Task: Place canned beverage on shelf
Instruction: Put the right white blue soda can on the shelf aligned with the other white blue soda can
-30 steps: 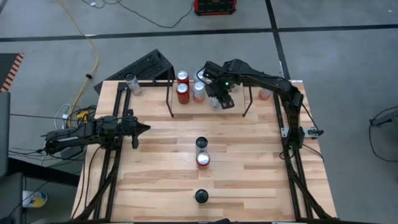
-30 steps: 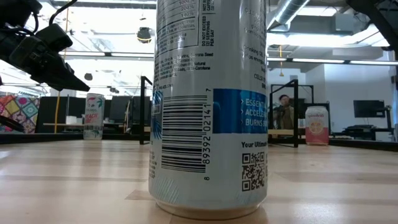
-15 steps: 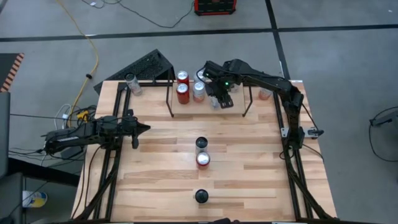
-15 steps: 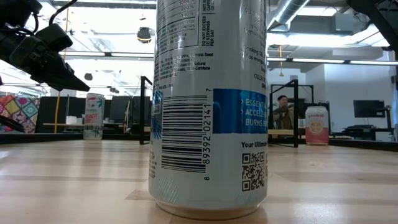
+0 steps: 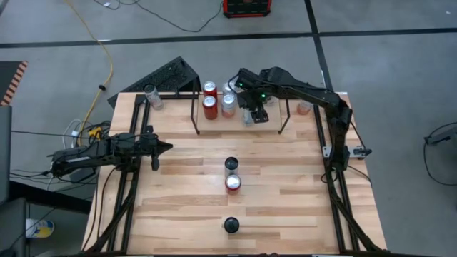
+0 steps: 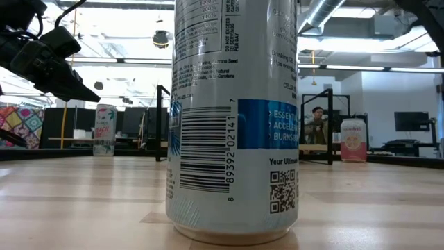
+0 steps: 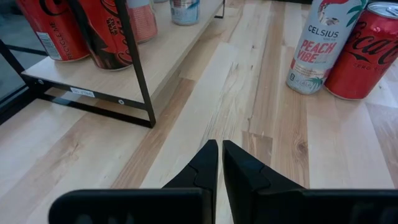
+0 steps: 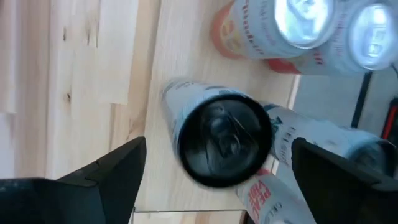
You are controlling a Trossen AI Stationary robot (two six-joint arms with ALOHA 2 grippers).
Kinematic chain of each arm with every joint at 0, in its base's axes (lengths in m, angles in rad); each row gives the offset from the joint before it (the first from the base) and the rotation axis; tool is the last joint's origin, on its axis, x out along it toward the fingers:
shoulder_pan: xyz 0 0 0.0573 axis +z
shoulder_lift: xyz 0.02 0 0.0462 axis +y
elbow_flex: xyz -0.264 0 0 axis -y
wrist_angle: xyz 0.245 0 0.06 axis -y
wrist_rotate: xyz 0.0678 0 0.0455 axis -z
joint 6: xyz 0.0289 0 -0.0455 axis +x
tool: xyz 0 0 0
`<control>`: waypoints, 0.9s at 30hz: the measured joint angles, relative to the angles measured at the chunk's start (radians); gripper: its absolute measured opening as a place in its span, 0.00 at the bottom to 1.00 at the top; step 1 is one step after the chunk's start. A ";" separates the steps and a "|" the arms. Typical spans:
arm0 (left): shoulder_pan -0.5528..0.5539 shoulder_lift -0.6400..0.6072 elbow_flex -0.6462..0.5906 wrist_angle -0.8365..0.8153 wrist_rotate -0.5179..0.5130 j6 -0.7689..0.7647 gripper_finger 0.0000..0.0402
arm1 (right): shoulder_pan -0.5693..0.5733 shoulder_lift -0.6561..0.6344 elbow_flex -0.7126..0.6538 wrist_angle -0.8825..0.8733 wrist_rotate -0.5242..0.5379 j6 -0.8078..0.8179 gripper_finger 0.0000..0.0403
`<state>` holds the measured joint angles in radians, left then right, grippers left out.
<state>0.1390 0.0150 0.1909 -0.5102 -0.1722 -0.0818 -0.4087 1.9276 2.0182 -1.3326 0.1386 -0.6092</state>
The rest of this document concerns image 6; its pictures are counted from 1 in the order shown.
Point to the wooden shelf black metal legs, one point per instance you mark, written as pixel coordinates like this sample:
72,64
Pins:
158,121

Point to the black desk equipment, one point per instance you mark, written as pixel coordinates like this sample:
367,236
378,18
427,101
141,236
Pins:
411,147

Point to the round silver air duct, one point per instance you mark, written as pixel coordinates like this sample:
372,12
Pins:
324,14

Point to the colourful patterned quilt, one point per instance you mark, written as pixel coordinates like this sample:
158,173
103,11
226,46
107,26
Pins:
24,121

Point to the pink white Spindrift can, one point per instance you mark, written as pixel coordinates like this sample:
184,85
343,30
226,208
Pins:
353,140

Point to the long ceiling light strip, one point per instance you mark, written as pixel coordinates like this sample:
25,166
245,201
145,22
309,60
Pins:
409,69
145,61

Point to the white peach vibe can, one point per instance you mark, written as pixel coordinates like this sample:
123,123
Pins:
105,130

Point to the black dome ceiling fixture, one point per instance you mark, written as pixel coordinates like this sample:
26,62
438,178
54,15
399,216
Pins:
161,38

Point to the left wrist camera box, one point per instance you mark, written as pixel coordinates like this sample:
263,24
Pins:
60,41

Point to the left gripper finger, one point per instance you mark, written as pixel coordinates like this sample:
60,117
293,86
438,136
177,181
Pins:
66,85

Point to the white column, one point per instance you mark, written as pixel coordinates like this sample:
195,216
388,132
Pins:
71,105

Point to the black desk partition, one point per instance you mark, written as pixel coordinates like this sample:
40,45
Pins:
55,121

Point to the white box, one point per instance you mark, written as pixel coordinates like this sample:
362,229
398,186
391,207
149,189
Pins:
81,134

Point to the small black round fixture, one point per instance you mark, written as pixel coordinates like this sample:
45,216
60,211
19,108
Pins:
98,85

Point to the person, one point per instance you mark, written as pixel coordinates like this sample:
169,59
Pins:
317,125

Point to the black aluminium rig frame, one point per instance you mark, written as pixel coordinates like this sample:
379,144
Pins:
52,154
416,162

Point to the black monitor stand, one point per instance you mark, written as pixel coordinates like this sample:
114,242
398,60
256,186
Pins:
433,130

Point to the grey rectangular duct box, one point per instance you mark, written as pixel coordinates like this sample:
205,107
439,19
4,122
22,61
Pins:
385,26

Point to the black monitor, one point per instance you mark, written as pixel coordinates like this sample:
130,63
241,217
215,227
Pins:
411,121

